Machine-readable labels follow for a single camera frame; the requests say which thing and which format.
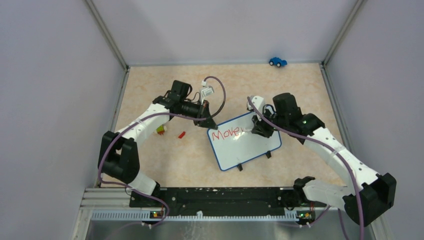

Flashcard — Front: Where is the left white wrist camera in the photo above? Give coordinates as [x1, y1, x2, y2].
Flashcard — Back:
[199, 81, 215, 103]

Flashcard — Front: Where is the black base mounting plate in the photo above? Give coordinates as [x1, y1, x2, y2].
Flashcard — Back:
[129, 187, 325, 217]

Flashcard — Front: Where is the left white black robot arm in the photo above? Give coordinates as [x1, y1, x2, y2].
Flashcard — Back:
[98, 76, 224, 207]

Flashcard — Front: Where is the colourful toy brick figure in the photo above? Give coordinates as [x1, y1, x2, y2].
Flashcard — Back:
[156, 125, 167, 135]

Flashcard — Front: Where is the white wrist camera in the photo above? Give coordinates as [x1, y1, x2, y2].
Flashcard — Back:
[199, 81, 215, 103]
[246, 95, 266, 114]

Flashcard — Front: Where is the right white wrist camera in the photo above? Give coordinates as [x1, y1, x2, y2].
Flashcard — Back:
[246, 95, 266, 114]

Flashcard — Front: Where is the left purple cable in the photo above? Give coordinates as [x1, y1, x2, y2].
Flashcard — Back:
[97, 75, 227, 229]

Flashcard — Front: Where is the blue toy car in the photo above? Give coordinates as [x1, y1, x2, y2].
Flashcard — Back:
[268, 57, 288, 68]

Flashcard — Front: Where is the blue framed whiteboard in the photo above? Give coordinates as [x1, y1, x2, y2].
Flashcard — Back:
[206, 112, 283, 172]

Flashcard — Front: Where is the red marker cap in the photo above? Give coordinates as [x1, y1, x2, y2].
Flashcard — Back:
[178, 131, 186, 139]

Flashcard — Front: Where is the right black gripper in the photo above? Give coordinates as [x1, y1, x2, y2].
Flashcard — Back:
[252, 106, 288, 139]

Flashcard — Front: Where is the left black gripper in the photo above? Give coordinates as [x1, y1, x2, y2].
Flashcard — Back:
[180, 99, 218, 130]

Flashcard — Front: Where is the purple cable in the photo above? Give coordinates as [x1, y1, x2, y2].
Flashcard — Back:
[97, 75, 227, 229]
[246, 96, 367, 240]

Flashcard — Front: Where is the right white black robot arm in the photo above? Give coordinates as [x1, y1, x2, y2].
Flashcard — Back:
[247, 92, 397, 227]

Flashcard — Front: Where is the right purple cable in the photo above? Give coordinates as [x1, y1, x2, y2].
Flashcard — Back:
[246, 96, 367, 240]

